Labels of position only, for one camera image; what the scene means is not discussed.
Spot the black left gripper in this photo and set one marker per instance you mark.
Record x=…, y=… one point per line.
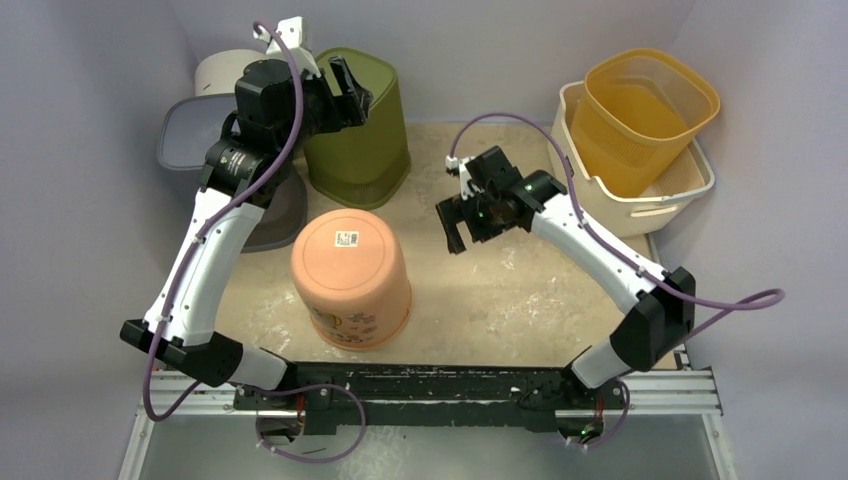
x=344, y=110

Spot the orange plastic bucket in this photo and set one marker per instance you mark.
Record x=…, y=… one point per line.
x=349, y=271

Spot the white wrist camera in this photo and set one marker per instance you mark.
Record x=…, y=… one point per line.
x=289, y=40
x=458, y=167

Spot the green slatted waste bin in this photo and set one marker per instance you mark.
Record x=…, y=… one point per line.
x=363, y=167

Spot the grey slatted waste bin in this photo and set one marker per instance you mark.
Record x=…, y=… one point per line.
x=190, y=128

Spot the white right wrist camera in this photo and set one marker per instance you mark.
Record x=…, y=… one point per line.
x=458, y=167

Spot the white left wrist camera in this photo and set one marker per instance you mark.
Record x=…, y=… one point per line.
x=289, y=40

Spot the aluminium frame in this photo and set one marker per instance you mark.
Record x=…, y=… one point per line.
x=511, y=301

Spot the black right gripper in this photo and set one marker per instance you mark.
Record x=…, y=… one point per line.
x=468, y=213

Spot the yellow slatted waste bin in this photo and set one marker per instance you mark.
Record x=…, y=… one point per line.
x=639, y=110

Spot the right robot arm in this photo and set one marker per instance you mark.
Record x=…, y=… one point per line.
x=655, y=319

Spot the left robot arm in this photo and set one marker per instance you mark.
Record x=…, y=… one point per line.
x=237, y=184

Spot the white perforated plastic basket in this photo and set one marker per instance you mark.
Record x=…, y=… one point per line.
x=687, y=178

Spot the cream drawer cabinet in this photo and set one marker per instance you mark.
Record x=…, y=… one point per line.
x=218, y=73

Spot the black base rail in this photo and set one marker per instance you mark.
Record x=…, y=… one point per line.
x=327, y=395

